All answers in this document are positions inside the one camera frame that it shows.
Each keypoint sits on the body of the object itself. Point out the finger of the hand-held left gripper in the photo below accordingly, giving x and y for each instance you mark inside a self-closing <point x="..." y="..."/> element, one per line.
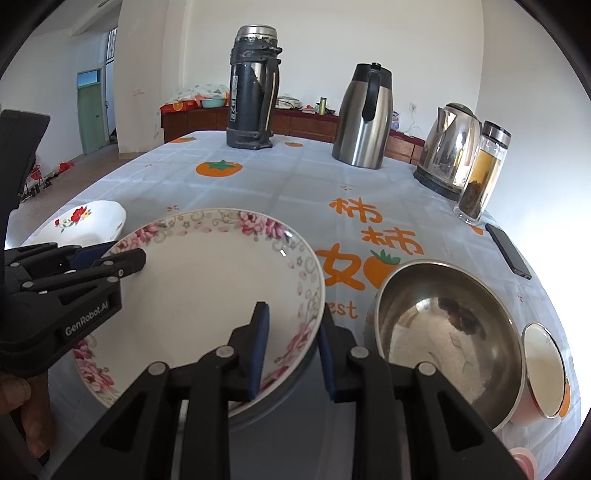
<point x="124" y="263"/>
<point x="85" y="256"/>

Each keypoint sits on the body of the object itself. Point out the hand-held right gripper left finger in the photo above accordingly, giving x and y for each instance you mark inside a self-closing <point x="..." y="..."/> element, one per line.
<point x="261" y="350"/>

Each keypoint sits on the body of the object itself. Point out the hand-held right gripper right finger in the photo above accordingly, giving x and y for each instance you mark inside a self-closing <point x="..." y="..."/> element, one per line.
<point x="325" y="364"/>

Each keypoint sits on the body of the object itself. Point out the white plate with red flowers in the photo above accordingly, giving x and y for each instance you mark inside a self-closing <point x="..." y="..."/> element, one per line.
<point x="87" y="221"/>

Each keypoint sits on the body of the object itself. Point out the pink floral rim plate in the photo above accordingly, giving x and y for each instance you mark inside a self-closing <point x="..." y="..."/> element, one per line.
<point x="194" y="286"/>

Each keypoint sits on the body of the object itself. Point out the stainless steel bowl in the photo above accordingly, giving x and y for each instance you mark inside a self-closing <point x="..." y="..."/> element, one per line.
<point x="443" y="332"/>

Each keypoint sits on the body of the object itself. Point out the pink plastic bowl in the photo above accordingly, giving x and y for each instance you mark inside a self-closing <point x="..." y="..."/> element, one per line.
<point x="524" y="461"/>

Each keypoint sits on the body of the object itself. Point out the person's left hand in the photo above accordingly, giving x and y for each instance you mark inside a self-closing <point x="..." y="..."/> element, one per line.
<point x="27" y="415"/>

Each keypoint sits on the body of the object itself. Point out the green door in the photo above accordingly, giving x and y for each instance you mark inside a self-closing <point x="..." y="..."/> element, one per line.
<point x="90" y="120"/>

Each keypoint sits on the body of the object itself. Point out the persimmon print tablecloth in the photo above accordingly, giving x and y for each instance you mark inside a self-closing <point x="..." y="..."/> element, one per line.
<point x="286" y="194"/>

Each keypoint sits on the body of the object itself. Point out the orange cardboard box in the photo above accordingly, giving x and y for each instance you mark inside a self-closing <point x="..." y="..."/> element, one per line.
<point x="178" y="107"/>

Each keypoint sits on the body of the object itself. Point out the teal plastic basin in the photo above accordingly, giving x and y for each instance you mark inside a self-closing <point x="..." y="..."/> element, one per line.
<point x="213" y="102"/>

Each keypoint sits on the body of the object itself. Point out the floral cloth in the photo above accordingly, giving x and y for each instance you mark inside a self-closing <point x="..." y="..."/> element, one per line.
<point x="194" y="92"/>

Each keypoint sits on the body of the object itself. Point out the black worn thermos flask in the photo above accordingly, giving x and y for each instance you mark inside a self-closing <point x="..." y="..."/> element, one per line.
<point x="244" y="92"/>

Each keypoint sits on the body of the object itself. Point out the black smartphone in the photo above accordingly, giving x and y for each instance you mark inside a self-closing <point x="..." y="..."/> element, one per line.
<point x="508" y="251"/>

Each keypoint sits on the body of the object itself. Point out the white cup with orange print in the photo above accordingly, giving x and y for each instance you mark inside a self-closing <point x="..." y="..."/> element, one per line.
<point x="542" y="369"/>

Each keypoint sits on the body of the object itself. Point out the brown wooden cabinet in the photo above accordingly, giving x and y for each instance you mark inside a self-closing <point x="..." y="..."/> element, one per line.
<point x="304" y="127"/>

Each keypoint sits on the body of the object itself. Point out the stainless steel thermal carafe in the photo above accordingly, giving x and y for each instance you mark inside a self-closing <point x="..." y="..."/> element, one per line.
<point x="360" y="134"/>

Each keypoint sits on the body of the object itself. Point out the glass tea bottle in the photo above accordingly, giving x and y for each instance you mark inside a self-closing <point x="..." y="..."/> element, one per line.
<point x="480" y="180"/>

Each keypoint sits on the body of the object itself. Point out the stainless steel electric kettle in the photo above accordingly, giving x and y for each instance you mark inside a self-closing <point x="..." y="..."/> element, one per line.
<point x="448" y="147"/>

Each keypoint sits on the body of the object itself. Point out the small green bottle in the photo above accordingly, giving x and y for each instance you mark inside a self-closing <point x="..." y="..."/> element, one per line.
<point x="322" y="106"/>

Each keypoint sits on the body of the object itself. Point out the small blue pink packet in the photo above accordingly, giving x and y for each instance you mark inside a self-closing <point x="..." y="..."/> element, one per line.
<point x="396" y="121"/>

